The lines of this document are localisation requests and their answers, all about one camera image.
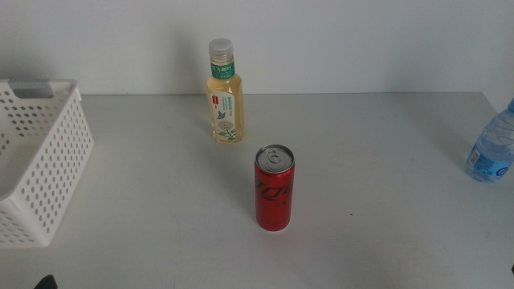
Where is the red soda can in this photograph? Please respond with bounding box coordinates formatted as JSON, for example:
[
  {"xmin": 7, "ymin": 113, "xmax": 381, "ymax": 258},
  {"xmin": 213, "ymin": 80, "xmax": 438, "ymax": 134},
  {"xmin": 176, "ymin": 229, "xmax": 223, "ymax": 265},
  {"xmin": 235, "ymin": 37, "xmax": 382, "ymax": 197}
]
[{"xmin": 254, "ymin": 144, "xmax": 296, "ymax": 233}]

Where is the yellow tea bottle green label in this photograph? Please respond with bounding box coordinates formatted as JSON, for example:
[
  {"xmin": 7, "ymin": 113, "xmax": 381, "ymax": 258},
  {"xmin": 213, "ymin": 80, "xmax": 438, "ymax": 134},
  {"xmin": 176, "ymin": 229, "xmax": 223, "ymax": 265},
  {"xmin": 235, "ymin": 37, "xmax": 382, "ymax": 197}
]
[{"xmin": 206, "ymin": 37, "xmax": 245, "ymax": 144}]

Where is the clear water bottle blue label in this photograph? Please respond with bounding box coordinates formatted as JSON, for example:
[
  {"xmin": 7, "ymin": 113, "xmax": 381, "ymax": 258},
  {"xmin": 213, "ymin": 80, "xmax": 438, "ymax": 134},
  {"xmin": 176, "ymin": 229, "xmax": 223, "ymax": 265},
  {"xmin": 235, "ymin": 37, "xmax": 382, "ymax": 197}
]
[{"xmin": 465, "ymin": 98, "xmax": 514, "ymax": 185}]

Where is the white perforated plastic basket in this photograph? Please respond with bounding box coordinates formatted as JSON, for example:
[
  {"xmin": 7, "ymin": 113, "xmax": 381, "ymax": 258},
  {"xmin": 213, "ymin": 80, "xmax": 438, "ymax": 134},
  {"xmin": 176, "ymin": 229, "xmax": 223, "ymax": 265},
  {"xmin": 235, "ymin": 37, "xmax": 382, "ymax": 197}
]
[{"xmin": 0, "ymin": 79, "xmax": 95, "ymax": 248}]

